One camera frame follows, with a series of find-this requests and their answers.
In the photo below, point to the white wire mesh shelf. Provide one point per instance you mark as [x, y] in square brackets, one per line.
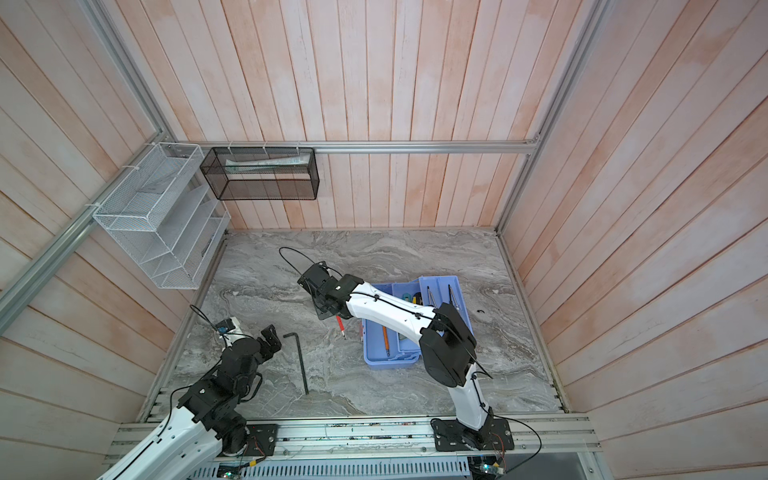
[170, 227]

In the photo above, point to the black wire mesh basket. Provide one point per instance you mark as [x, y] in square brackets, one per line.
[262, 173]

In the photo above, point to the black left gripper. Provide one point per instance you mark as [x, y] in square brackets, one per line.
[273, 341]

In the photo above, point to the red screwdriver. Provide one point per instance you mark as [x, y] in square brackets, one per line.
[341, 326]

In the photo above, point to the orange screwdriver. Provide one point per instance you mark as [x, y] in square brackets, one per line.
[386, 341]

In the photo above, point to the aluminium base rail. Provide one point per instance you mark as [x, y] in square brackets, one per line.
[539, 446]

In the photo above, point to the black handle screwdriver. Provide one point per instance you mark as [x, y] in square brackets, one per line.
[431, 299]

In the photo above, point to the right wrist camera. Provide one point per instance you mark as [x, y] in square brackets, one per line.
[317, 279]

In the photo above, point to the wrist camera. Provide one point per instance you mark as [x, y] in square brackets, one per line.
[229, 328]
[317, 279]

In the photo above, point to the black hex key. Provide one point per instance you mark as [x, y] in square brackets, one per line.
[296, 338]

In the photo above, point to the aluminium frame rail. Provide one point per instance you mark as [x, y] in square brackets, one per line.
[31, 280]

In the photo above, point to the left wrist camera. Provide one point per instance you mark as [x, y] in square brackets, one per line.
[229, 328]

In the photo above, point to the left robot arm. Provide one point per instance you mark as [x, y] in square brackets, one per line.
[205, 422]

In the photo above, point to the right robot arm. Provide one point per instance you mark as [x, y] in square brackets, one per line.
[447, 345]

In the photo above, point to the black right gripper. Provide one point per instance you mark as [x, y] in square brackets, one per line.
[321, 310]

